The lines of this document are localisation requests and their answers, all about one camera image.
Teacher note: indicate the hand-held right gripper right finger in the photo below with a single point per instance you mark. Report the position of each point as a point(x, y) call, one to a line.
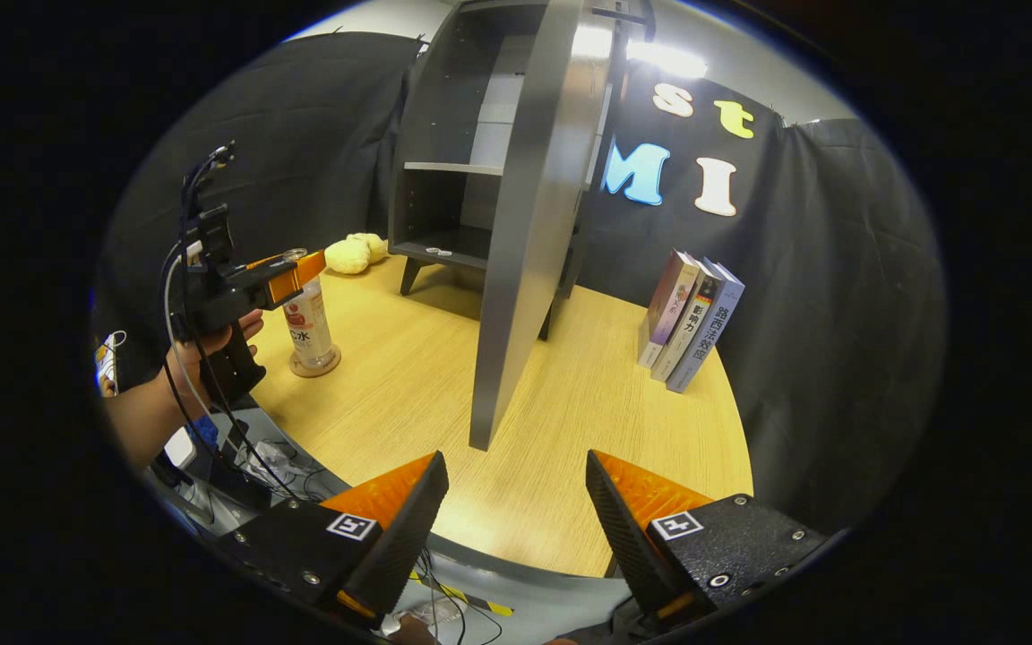
point(623, 546)

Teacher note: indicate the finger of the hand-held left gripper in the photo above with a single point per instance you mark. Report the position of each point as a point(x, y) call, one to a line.
point(296, 278)

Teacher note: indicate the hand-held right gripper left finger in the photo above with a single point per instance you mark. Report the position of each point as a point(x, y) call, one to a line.
point(408, 537)

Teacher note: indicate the clear plastic bottle red label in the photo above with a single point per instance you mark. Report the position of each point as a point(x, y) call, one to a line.
point(310, 327)

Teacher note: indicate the round brown coaster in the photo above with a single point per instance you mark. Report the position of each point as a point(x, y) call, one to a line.
point(314, 367)

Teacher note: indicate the grey cabinet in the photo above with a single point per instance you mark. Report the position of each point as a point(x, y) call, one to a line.
point(435, 134)

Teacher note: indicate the cream plush toy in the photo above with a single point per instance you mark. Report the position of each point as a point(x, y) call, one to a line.
point(350, 253)

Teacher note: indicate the yellow black hazard tape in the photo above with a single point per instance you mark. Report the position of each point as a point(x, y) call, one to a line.
point(471, 598)

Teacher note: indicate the white orange tag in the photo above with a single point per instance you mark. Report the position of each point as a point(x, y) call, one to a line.
point(108, 363)

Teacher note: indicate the clear plastic bag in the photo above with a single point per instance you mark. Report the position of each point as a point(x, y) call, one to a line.
point(270, 461)

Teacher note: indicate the white power adapter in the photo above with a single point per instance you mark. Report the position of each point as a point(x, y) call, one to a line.
point(181, 448)

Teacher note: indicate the blue grey book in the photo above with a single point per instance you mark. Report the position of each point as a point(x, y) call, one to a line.
point(711, 331)

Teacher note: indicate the beige and black book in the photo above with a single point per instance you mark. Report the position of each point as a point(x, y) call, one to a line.
point(691, 322)

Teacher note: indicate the black backdrop cloth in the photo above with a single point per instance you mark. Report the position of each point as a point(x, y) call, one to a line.
point(838, 313)

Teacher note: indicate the long ceiling light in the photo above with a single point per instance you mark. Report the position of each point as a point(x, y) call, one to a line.
point(668, 61)

